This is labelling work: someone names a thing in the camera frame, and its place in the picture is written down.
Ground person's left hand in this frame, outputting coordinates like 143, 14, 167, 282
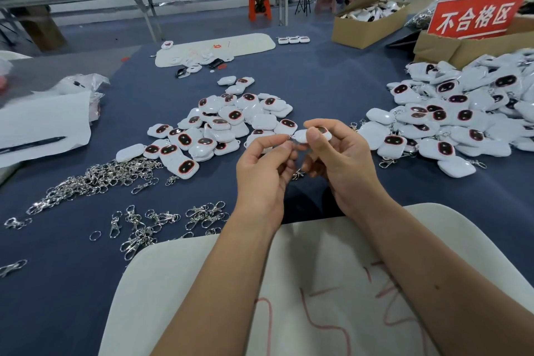
234, 135, 300, 228

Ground person's right hand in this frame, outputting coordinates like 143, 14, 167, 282
300, 118, 387, 215

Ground white tag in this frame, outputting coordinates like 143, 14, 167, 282
292, 126, 333, 146

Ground person's right forearm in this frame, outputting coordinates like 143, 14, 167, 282
354, 193, 534, 356

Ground person's left forearm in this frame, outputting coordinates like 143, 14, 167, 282
152, 214, 280, 356

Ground white foam board red marks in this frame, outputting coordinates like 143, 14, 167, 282
98, 203, 534, 356

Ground open cardboard box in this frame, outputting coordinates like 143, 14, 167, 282
332, 0, 417, 51

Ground long white foam board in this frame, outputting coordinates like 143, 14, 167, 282
154, 33, 277, 69

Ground flat brown cardboard box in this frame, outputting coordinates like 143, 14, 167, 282
413, 18, 534, 69

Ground red plastic stool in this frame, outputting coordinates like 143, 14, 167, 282
248, 0, 273, 22

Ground red sign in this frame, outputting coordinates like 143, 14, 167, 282
427, 0, 530, 39

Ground white paper sheet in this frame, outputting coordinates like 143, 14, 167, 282
0, 91, 93, 169

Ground black pen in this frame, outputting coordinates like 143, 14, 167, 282
0, 136, 66, 156

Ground white plastic bag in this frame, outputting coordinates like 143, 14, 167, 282
0, 51, 30, 65

